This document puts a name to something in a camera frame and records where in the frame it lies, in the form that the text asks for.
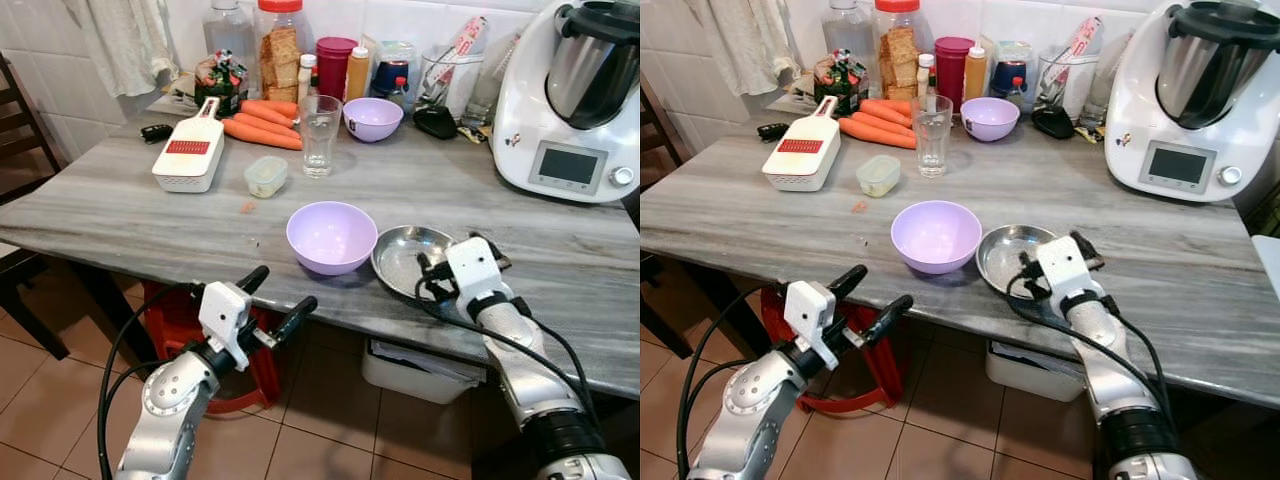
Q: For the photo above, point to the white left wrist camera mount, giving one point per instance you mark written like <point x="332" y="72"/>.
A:
<point x="222" y="315"/>
<point x="808" y="315"/>

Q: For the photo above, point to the clear plastic bottle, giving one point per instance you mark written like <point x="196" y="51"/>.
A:
<point x="230" y="30"/>
<point x="848" y="28"/>

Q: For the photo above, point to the clear plastic container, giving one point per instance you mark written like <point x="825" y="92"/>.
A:
<point x="455" y="92"/>
<point x="1070" y="88"/>

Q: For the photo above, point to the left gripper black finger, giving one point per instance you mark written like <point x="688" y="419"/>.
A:
<point x="848" y="280"/>
<point x="252" y="279"/>
<point x="296" y="316"/>
<point x="888" y="318"/>

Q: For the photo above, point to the black key fob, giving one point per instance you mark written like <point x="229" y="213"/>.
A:
<point x="772" y="131"/>
<point x="156" y="133"/>

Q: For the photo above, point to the green snack bag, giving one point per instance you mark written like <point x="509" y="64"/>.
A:
<point x="840" y="78"/>
<point x="222" y="80"/>

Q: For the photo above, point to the dark wooden chair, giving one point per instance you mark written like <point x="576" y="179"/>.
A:
<point x="20" y="130"/>
<point x="655" y="130"/>

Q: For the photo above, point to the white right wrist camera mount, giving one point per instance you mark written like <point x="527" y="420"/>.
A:
<point x="1065" y="268"/>
<point x="475" y="270"/>

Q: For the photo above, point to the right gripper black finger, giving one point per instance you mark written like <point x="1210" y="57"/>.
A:
<point x="497" y="252"/>
<point x="1028" y="265"/>
<point x="1092" y="250"/>
<point x="428" y="265"/>

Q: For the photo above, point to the red plastic stool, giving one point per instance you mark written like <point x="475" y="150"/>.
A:
<point x="165" y="320"/>
<point x="880" y="372"/>

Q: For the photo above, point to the white plastic bin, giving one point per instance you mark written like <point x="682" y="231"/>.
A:
<point x="1035" y="375"/>
<point x="420" y="378"/>

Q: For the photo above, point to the small white bottle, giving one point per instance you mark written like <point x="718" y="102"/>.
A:
<point x="926" y="72"/>
<point x="307" y="75"/>

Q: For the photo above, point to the stainless steel bowl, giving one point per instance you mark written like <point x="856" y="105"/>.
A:
<point x="1000" y="255"/>
<point x="400" y="255"/>

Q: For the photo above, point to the white counter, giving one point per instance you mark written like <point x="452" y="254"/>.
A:
<point x="1268" y="262"/>

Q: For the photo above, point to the purple plastic bowl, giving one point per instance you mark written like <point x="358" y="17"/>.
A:
<point x="936" y="238"/>
<point x="372" y="119"/>
<point x="990" y="118"/>
<point x="331" y="240"/>

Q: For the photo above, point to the clear plastic cup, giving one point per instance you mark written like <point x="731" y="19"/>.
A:
<point x="495" y="85"/>
<point x="1110" y="80"/>

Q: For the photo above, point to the clear drinking glass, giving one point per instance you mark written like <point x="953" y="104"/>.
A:
<point x="932" y="150"/>
<point x="322" y="150"/>

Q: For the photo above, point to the white kitchen food processor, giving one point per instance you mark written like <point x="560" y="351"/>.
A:
<point x="1140" y="110"/>
<point x="525" y="120"/>

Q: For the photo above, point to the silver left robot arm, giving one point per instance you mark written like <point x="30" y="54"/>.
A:
<point x="745" y="410"/>
<point x="170" y="410"/>

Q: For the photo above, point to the white box grater red blade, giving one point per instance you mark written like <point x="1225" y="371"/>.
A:
<point x="800" y="165"/>
<point x="190" y="165"/>

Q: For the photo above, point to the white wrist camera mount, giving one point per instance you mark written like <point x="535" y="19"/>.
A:
<point x="808" y="315"/>
<point x="222" y="315"/>
<point x="1065" y="268"/>
<point x="475" y="270"/>

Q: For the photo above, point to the orange sauce bottle white cap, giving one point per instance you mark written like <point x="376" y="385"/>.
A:
<point x="358" y="75"/>
<point x="976" y="72"/>

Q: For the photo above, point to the red and white packet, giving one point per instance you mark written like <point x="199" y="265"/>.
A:
<point x="470" y="35"/>
<point x="1085" y="35"/>

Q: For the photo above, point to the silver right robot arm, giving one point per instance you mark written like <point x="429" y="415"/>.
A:
<point x="1115" y="370"/>
<point x="530" y="380"/>

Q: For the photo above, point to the red-lidded cracker jar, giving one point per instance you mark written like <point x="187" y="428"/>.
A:
<point x="900" y="55"/>
<point x="283" y="55"/>

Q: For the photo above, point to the small container green lid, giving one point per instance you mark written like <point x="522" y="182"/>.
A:
<point x="878" y="175"/>
<point x="266" y="177"/>

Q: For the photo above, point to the blue-labelled jar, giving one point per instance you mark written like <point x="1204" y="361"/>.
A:
<point x="1012" y="68"/>
<point x="395" y="68"/>

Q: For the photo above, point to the black pouch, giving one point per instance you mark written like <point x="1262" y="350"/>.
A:
<point x="1053" y="123"/>
<point x="435" y="123"/>

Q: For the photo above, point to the magenta plastic canister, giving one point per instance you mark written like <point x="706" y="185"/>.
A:
<point x="335" y="68"/>
<point x="952" y="68"/>

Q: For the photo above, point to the orange carrot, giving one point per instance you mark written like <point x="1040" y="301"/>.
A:
<point x="885" y="108"/>
<point x="270" y="110"/>
<point x="260" y="134"/>
<point x="885" y="121"/>
<point x="265" y="124"/>
<point x="875" y="133"/>

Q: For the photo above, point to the hanging beige towel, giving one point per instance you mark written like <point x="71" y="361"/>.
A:
<point x="125" y="40"/>
<point x="750" y="40"/>

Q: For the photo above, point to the tiny bottle red cap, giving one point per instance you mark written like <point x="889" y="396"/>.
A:
<point x="399" y="93"/>
<point x="1016" y="93"/>

